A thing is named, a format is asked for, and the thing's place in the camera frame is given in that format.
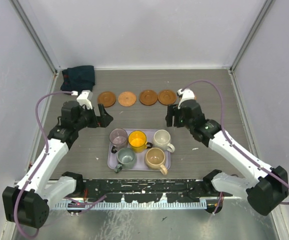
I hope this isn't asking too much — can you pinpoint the brown wooden round coaster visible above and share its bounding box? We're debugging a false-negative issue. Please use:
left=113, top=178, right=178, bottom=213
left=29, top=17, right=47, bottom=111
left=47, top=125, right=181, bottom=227
left=158, top=89, right=177, bottom=106

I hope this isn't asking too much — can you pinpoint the purple cable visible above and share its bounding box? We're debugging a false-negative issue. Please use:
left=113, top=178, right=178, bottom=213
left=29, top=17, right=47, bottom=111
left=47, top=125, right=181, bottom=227
left=13, top=90, right=107, bottom=238
left=181, top=79, right=289, bottom=215

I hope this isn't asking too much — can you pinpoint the beige ceramic mug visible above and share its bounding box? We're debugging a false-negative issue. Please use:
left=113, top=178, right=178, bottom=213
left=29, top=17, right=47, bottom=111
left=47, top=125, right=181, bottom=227
left=144, top=147, right=168, bottom=176

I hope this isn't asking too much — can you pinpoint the dark blue folded cloth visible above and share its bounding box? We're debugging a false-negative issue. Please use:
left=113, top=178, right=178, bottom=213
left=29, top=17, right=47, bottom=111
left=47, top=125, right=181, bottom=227
left=60, top=65, right=96, bottom=94

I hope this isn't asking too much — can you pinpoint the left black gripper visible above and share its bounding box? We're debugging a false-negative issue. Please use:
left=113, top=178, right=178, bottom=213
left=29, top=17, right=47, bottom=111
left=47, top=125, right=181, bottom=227
left=74, top=104, right=113, bottom=132

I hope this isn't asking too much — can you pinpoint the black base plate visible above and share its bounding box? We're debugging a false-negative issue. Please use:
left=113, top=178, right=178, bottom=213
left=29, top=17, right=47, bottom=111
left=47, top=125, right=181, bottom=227
left=68, top=179, right=220, bottom=203

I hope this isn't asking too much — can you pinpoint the dark brown wooden coaster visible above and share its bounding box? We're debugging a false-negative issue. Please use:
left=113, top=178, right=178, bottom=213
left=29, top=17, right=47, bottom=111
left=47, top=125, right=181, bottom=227
left=139, top=89, right=158, bottom=106

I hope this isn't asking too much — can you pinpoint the white ceramic mug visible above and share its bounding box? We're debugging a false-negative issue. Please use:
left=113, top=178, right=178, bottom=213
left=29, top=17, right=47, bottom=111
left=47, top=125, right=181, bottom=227
left=152, top=129, right=175, bottom=153

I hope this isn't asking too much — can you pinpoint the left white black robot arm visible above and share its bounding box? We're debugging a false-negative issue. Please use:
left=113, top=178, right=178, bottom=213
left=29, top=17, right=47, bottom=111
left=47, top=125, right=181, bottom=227
left=2, top=100, right=114, bottom=229

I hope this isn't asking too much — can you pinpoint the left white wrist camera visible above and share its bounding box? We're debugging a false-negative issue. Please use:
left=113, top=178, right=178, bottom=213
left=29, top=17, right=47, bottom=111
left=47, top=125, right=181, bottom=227
left=71, top=90, right=93, bottom=110

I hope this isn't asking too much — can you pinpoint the lavender plastic tray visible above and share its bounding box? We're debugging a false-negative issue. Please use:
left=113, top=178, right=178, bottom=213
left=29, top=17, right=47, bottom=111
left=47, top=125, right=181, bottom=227
left=107, top=129, right=171, bottom=171

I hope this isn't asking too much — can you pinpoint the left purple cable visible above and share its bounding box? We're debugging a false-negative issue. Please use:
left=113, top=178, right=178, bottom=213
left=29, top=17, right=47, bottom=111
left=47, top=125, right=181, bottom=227
left=13, top=90, right=107, bottom=238

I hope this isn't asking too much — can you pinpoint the white slotted cable duct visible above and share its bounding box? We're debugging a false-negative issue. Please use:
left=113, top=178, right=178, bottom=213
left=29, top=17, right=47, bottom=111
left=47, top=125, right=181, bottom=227
left=53, top=199, right=207, bottom=211

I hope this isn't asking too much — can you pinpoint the purple glass mug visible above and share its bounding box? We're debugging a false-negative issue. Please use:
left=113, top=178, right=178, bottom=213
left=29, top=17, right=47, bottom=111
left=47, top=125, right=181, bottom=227
left=109, top=128, right=128, bottom=154

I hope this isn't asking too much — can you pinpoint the yellow mug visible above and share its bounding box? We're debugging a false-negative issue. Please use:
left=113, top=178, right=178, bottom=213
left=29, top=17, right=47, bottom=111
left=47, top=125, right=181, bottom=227
left=128, top=130, right=153, bottom=153

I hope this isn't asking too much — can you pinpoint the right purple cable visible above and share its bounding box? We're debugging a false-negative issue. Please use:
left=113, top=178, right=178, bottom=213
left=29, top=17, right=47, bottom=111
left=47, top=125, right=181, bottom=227
left=181, top=79, right=289, bottom=215

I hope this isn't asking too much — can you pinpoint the aluminium front rail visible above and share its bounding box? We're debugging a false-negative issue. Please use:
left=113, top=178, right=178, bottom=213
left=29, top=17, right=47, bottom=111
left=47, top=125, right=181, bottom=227
left=13, top=178, right=248, bottom=200

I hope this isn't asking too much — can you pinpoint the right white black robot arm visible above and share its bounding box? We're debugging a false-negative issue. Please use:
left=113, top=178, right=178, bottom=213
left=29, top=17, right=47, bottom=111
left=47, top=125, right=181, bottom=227
left=165, top=99, right=289, bottom=216

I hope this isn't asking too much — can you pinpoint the grey ceramic mug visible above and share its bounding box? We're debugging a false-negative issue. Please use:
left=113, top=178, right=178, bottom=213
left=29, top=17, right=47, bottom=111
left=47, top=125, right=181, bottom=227
left=114, top=147, right=137, bottom=173

